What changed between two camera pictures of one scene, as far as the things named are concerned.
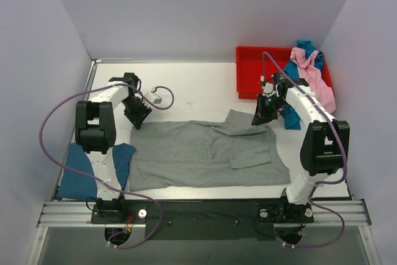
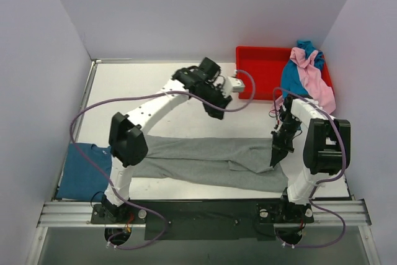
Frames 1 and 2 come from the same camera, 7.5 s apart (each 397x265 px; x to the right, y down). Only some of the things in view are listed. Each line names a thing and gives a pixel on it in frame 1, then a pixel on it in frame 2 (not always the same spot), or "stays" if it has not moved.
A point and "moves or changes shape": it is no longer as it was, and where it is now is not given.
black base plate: x=170 y=220 stays
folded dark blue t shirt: x=75 y=187 stays
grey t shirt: x=170 y=154 moves or changes shape
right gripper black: x=263 y=107 → x=282 y=142
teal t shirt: x=289 y=117 stays
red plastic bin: x=254 y=62 stays
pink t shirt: x=305 y=60 stays
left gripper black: x=138 y=113 → x=215 y=100
